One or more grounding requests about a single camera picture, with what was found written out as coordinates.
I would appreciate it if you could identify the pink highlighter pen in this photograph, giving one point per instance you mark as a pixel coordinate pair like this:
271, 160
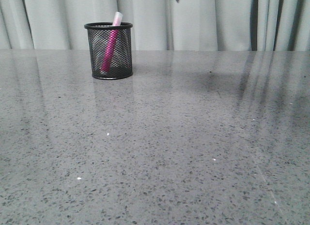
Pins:
111, 43

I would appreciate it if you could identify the black mesh pen holder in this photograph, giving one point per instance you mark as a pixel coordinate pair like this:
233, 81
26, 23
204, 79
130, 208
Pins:
121, 64

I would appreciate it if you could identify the pale grey curtain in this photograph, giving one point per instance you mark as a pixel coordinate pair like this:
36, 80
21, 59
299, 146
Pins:
263, 25

